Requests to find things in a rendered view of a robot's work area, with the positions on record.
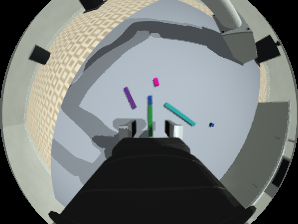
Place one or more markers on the turquoise rod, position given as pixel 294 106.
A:
pixel 179 114

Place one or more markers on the purple rod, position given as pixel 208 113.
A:
pixel 129 98

